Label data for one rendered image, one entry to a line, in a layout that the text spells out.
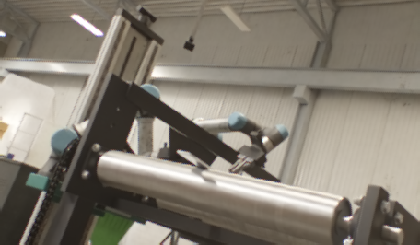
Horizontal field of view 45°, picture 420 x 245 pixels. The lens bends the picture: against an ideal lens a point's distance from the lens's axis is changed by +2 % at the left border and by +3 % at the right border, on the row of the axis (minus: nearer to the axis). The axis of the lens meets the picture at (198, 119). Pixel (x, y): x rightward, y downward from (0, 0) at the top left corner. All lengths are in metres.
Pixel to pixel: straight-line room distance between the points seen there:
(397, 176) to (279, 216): 11.49
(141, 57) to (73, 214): 1.46
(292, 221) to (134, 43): 1.91
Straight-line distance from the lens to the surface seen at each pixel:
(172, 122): 1.90
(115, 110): 1.71
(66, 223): 1.64
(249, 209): 1.23
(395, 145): 12.89
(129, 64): 2.85
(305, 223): 1.16
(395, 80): 12.87
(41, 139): 5.64
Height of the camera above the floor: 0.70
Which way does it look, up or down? 14 degrees up
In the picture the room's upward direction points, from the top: 19 degrees clockwise
